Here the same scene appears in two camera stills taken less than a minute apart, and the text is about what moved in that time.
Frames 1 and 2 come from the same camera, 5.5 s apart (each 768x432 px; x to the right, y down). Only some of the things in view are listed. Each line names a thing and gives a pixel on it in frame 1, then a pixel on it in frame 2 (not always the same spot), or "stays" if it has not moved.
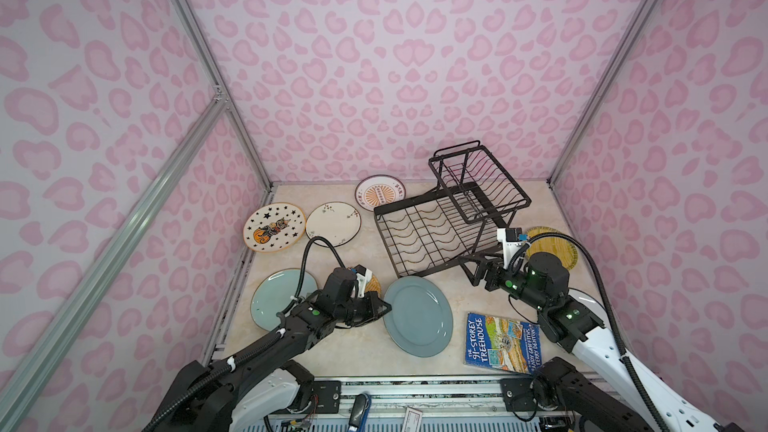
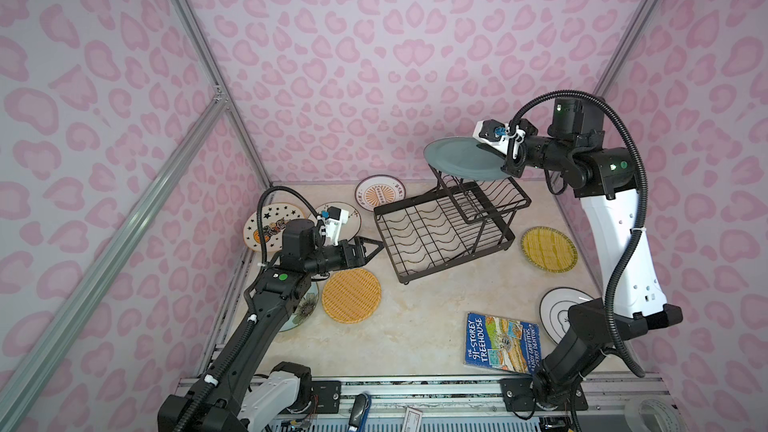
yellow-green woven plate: [566, 252] stays
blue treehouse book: [502, 344] stays
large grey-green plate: [420, 321] → [462, 157]
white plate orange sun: [376, 190] stays
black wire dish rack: [474, 196] stays
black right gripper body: [501, 279] → [534, 152]
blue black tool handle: [359, 411] stays
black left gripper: [373, 311] → [356, 259]
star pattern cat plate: [273, 227] stays
